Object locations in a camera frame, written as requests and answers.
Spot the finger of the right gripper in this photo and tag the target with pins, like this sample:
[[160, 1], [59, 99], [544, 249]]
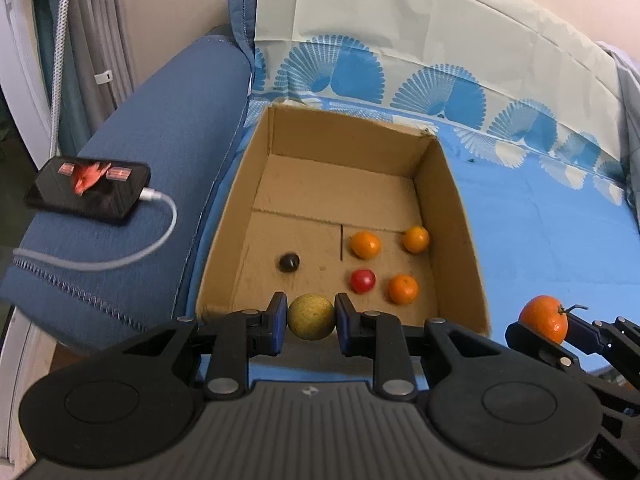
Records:
[[617, 342], [523, 339]]

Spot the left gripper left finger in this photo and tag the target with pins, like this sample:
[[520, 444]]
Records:
[[233, 341]]

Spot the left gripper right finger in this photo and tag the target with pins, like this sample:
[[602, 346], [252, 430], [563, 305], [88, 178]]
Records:
[[381, 338]]

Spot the small orange with stem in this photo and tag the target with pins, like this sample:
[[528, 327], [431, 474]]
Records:
[[547, 316]]

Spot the large orange mandarin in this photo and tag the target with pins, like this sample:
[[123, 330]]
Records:
[[402, 289]]

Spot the red round fruit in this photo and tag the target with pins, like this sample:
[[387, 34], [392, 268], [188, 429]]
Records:
[[362, 281]]

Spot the beige round fruit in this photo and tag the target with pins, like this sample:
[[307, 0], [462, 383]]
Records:
[[311, 317]]

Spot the dark purple fruit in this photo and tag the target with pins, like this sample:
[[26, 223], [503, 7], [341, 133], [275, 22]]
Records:
[[289, 262]]

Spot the small orange mandarin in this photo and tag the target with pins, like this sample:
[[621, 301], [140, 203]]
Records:
[[416, 240]]

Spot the orange mandarin in box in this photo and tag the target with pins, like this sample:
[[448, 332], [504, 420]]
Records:
[[365, 245]]

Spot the brown cardboard box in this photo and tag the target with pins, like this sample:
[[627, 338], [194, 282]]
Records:
[[307, 181]]

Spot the blue sofa armrest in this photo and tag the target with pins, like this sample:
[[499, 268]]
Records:
[[90, 284]]

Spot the black smartphone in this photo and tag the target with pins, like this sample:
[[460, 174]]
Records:
[[104, 190]]

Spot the blue fan-patterned bed sheet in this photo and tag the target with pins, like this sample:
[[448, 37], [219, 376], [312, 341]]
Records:
[[527, 108]]

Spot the grey clothing on sofa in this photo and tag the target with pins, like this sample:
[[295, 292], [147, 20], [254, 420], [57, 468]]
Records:
[[628, 77]]

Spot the grey curtain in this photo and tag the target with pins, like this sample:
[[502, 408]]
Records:
[[96, 74]]

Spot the white door frame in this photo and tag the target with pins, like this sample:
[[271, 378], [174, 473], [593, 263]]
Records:
[[22, 80]]

